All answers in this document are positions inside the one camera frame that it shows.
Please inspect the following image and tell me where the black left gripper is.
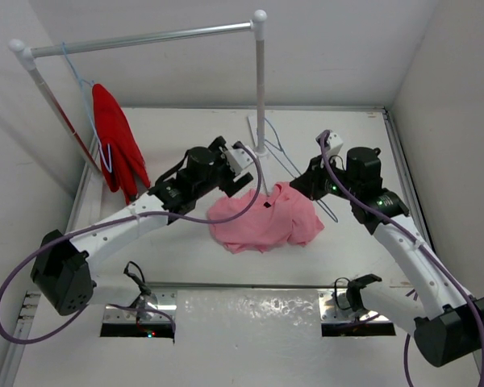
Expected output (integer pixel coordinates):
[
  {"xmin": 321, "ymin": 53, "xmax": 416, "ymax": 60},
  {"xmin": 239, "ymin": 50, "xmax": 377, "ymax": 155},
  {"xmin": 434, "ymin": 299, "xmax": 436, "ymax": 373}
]
[{"xmin": 193, "ymin": 138, "xmax": 251, "ymax": 198}]

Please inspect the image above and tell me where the pink t shirt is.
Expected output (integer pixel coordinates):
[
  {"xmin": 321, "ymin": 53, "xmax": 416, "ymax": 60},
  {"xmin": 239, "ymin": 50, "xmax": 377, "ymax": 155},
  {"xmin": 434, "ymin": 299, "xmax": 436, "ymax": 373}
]
[{"xmin": 210, "ymin": 181, "xmax": 324, "ymax": 254}]

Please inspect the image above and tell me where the light blue wire hanger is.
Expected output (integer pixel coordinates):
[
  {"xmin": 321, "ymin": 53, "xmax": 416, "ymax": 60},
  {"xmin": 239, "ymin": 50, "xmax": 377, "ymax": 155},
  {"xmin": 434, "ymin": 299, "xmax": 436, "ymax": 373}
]
[{"xmin": 265, "ymin": 119, "xmax": 339, "ymax": 223}]

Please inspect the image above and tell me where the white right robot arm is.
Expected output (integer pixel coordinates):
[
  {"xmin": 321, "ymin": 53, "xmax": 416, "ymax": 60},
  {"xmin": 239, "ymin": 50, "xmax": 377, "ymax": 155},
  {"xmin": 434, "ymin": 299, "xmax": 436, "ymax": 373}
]
[{"xmin": 290, "ymin": 147, "xmax": 484, "ymax": 367}]

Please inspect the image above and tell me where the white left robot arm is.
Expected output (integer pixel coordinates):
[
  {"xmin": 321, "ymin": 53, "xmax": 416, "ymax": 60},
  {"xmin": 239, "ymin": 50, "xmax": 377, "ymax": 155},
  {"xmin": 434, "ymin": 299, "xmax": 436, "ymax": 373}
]
[{"xmin": 31, "ymin": 137, "xmax": 257, "ymax": 316}]

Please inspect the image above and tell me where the red t shirt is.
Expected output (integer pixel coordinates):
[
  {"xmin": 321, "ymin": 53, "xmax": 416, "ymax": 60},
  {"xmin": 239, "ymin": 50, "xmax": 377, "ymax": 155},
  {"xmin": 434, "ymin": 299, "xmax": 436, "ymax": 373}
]
[{"xmin": 92, "ymin": 84, "xmax": 150, "ymax": 204}]

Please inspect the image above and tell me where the light blue hanger with shirt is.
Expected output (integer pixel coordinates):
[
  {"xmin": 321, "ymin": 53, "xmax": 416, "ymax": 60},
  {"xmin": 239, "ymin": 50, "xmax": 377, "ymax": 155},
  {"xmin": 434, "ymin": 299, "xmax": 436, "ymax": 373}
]
[{"xmin": 61, "ymin": 42, "xmax": 113, "ymax": 173}]

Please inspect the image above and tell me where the white clothes rack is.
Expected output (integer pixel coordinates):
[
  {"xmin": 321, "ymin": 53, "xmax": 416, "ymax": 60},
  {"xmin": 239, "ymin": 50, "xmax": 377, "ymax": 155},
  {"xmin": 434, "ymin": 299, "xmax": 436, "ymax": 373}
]
[{"xmin": 8, "ymin": 10, "xmax": 273, "ymax": 194}]

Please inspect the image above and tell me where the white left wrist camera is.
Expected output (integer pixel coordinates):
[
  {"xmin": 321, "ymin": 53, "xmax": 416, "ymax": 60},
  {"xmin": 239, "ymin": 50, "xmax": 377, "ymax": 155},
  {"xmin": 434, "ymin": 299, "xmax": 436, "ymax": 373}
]
[{"xmin": 223, "ymin": 141, "xmax": 254, "ymax": 176}]

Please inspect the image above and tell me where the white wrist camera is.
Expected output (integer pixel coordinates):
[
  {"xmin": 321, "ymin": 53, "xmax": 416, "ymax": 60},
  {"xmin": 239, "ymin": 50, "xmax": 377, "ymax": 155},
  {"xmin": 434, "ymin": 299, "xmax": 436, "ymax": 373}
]
[
  {"xmin": 223, "ymin": 141, "xmax": 254, "ymax": 176},
  {"xmin": 315, "ymin": 131, "xmax": 344, "ymax": 157}
]

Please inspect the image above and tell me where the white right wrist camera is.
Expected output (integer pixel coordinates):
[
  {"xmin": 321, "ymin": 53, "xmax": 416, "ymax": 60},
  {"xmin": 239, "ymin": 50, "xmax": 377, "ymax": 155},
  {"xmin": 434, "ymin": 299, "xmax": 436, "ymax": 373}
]
[{"xmin": 315, "ymin": 131, "xmax": 344, "ymax": 157}]

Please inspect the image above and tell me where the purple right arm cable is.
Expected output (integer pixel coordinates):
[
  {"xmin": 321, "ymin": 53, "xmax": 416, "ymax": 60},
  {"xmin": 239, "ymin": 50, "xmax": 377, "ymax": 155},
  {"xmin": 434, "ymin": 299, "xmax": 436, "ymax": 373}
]
[{"xmin": 319, "ymin": 129, "xmax": 484, "ymax": 387}]

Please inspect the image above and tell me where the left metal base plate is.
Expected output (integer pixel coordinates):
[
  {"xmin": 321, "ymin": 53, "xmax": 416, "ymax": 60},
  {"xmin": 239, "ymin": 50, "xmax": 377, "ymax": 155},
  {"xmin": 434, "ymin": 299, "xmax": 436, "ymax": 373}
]
[{"xmin": 102, "ymin": 291, "xmax": 177, "ymax": 325}]

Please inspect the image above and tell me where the metal base plate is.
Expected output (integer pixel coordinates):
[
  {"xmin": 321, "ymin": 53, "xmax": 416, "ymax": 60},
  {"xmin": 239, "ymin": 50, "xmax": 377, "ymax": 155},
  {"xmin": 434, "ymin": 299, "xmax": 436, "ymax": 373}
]
[
  {"xmin": 102, "ymin": 291, "xmax": 177, "ymax": 325},
  {"xmin": 318, "ymin": 288, "xmax": 390, "ymax": 325}
]

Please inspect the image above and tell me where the black right base cable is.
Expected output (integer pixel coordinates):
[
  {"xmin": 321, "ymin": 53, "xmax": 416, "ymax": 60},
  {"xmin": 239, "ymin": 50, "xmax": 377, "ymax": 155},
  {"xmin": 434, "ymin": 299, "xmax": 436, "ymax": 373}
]
[{"xmin": 332, "ymin": 274, "xmax": 384, "ymax": 323}]

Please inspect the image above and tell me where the black base cable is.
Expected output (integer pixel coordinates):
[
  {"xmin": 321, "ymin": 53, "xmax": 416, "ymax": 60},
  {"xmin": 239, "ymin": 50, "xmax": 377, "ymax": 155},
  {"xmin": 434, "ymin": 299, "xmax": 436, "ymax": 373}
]
[
  {"xmin": 332, "ymin": 274, "xmax": 384, "ymax": 323},
  {"xmin": 123, "ymin": 260, "xmax": 152, "ymax": 302}
]

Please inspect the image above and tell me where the black left base cable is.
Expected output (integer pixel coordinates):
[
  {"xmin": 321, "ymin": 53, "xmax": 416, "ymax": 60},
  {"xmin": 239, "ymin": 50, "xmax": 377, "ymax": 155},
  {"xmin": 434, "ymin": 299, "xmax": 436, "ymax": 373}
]
[{"xmin": 123, "ymin": 260, "xmax": 152, "ymax": 302}]

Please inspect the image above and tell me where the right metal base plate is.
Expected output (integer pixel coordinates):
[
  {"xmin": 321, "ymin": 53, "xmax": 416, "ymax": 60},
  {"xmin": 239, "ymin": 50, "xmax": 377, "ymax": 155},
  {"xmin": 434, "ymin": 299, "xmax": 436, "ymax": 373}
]
[{"xmin": 318, "ymin": 288, "xmax": 390, "ymax": 325}]

